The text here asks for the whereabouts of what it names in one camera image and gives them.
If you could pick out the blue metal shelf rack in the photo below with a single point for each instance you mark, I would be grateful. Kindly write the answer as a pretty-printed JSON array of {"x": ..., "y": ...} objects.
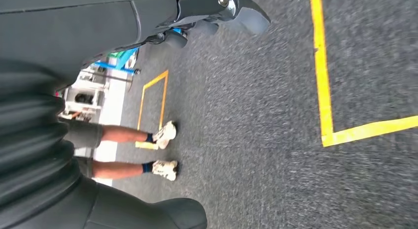
[{"x": 129, "y": 58}]

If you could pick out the person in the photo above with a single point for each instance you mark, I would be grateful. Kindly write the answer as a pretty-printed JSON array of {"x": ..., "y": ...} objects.
[{"x": 124, "y": 134}]

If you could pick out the green plastic crate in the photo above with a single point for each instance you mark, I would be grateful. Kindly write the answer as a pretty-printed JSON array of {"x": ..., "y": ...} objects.
[{"x": 116, "y": 54}]

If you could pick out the white workstation frame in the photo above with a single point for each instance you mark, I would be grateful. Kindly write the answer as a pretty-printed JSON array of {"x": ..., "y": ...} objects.
[{"x": 85, "y": 90}]

